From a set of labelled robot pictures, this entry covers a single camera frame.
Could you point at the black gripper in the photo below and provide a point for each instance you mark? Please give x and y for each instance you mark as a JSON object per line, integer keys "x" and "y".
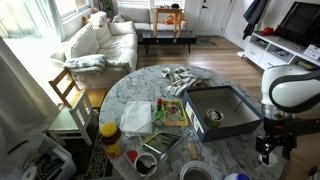
{"x": 284, "y": 133}

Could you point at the white orange pill container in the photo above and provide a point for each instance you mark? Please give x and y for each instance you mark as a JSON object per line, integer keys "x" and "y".
{"x": 262, "y": 163}

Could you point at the dark blue cardboard box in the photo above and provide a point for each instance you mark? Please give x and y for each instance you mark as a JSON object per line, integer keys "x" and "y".
{"x": 240, "y": 116}

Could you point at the yellow green tin can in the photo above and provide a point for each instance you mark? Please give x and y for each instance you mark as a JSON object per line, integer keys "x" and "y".
{"x": 213, "y": 118}

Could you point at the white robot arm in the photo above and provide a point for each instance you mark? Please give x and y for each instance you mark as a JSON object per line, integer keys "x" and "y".
{"x": 287, "y": 90}

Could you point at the white blue lotion bottle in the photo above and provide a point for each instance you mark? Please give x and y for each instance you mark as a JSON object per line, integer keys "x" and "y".
{"x": 236, "y": 176}

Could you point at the white tv cabinet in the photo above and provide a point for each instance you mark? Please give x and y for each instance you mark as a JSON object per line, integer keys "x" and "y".
{"x": 270, "y": 50}

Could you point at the small wooden block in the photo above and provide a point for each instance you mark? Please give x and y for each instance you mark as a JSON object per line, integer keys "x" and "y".
{"x": 192, "y": 151}

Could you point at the orange object under towel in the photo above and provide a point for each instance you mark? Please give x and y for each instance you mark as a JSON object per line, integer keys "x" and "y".
{"x": 201, "y": 83}

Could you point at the white round bowl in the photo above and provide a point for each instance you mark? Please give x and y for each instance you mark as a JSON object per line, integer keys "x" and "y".
{"x": 197, "y": 170}

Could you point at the yellow picture book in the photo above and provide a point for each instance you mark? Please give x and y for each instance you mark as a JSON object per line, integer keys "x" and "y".
{"x": 174, "y": 114}

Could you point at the black television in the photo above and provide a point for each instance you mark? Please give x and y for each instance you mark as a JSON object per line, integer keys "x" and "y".
{"x": 301, "y": 24}

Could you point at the black yellow book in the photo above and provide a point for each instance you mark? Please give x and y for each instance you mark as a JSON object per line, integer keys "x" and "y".
{"x": 160, "y": 142}

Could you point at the hanging dark jacket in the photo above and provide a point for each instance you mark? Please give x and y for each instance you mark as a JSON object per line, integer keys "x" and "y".
{"x": 252, "y": 16}

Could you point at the green hot sauce bottle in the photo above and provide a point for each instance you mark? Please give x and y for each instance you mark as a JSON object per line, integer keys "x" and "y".
{"x": 158, "y": 113}

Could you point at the white mug with dark contents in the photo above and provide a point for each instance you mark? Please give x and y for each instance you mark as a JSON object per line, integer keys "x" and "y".
{"x": 146, "y": 164}

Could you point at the red small lid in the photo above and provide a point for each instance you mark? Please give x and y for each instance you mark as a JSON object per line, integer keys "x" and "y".
{"x": 132, "y": 155}

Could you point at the wooden side table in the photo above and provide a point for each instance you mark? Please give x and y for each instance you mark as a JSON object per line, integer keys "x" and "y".
{"x": 173, "y": 16}

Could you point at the black coffee table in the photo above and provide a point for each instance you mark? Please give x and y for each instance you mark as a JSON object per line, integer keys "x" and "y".
{"x": 168, "y": 37}

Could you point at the yellow lid brown jar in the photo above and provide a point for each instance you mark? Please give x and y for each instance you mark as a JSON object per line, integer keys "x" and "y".
{"x": 110, "y": 138}

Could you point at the white sofa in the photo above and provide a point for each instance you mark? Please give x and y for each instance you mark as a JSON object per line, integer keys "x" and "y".
{"x": 117, "y": 42}

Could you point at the grey throw blanket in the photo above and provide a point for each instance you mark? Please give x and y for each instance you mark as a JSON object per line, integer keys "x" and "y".
{"x": 86, "y": 64}

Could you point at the white small chair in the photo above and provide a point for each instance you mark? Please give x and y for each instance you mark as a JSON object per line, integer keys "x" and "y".
{"x": 71, "y": 123}

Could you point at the wooden chair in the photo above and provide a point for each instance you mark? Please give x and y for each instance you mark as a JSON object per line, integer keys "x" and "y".
{"x": 68, "y": 91}

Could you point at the white storage bin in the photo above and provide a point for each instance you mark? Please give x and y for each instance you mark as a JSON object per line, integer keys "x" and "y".
{"x": 40, "y": 158}

